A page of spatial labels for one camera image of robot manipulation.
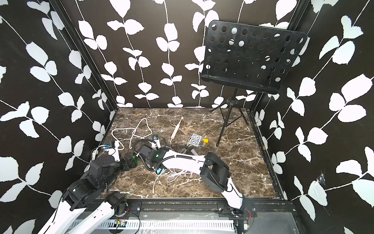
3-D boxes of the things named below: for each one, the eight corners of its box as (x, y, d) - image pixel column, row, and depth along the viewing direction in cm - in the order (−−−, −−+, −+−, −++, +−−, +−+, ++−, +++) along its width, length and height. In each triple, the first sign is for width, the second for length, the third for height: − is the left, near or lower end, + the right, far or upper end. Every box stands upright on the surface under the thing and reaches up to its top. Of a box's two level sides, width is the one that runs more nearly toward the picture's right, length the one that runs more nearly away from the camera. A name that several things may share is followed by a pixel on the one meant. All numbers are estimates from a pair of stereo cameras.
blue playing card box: (188, 146, 100) (188, 144, 98) (193, 135, 106) (193, 133, 104) (197, 149, 99) (197, 147, 97) (201, 138, 105) (201, 135, 103)
